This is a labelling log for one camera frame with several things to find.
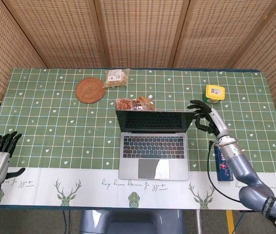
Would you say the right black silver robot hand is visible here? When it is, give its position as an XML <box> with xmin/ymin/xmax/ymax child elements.
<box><xmin>187</xmin><ymin>99</ymin><xmax>229</xmax><ymax>139</ymax></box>

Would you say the silver grey laptop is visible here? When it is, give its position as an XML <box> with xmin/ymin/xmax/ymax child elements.
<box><xmin>116</xmin><ymin>109</ymin><xmax>195</xmax><ymax>181</ymax></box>

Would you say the green tub with yellow lid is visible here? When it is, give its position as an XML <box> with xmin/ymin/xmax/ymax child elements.
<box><xmin>203</xmin><ymin>84</ymin><xmax>226</xmax><ymax>104</ymax></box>

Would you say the dark blue printed box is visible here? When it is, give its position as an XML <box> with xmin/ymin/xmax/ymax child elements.
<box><xmin>214</xmin><ymin>144</ymin><xmax>234</xmax><ymax>182</ymax></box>

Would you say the green checkered tablecloth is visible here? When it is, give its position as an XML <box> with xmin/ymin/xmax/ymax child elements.
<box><xmin>0</xmin><ymin>67</ymin><xmax>276</xmax><ymax>211</ymax></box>

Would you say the orange sauce spout pouch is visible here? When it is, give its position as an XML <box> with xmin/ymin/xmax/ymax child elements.
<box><xmin>115</xmin><ymin>94</ymin><xmax>155</xmax><ymax>112</ymax></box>

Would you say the silver table leg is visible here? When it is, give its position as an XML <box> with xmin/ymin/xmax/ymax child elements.
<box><xmin>196</xmin><ymin>209</ymin><xmax>203</xmax><ymax>234</ymax></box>

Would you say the packaged bread in clear wrap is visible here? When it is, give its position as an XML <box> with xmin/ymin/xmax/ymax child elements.
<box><xmin>103</xmin><ymin>68</ymin><xmax>131</xmax><ymax>88</ymax></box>

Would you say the round woven rattan coaster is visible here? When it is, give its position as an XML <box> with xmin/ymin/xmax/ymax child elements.
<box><xmin>75</xmin><ymin>77</ymin><xmax>104</xmax><ymax>104</ymax></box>

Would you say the grey blue robot torso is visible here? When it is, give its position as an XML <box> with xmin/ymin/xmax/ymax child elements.
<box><xmin>79</xmin><ymin>209</ymin><xmax>185</xmax><ymax>234</ymax></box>

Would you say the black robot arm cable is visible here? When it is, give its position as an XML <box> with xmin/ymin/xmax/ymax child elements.
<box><xmin>206</xmin><ymin>140</ymin><xmax>242</xmax><ymax>203</ymax></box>

